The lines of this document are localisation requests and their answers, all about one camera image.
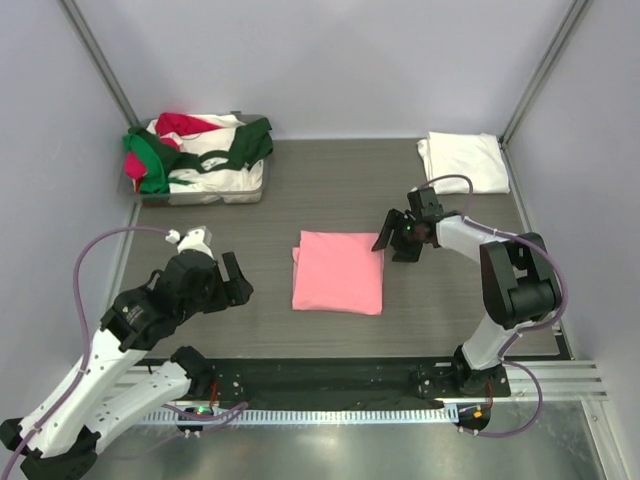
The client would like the right aluminium frame post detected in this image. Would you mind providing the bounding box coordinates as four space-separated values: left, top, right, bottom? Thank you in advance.
499 0 593 147

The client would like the red t shirt in bin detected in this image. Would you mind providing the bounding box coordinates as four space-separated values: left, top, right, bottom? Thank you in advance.
124 112 223 181

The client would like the left aluminium frame post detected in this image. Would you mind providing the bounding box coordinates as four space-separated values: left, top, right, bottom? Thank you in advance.
57 0 140 126

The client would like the folded white t shirt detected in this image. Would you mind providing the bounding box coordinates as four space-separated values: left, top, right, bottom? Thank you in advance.
417 132 510 194

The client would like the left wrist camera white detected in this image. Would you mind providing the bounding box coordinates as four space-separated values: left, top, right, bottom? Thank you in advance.
165 226 214 259

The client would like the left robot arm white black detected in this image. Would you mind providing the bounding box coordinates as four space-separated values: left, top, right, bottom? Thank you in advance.
1 250 253 479

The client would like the dark green t shirt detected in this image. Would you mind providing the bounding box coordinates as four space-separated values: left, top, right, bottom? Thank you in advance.
123 118 273 175

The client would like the white t shirt in bin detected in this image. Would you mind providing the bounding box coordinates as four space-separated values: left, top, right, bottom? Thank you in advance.
144 113 266 204

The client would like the aluminium frame post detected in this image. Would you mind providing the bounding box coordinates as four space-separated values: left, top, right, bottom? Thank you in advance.
57 0 140 126
499 0 593 147

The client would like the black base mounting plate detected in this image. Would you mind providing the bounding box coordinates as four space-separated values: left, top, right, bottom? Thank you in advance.
182 357 511 412

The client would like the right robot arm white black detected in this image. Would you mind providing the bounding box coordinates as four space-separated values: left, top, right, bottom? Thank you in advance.
372 188 563 395

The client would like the clear plastic bin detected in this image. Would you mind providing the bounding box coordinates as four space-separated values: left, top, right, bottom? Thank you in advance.
117 113 274 207

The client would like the bright green t shirt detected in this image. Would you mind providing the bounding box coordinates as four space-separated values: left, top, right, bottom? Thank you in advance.
123 128 169 194

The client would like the slotted cable duct strip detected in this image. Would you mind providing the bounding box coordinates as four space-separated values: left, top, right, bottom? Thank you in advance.
137 404 459 427

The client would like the pink t shirt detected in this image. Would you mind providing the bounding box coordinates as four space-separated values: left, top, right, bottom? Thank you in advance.
292 230 384 316

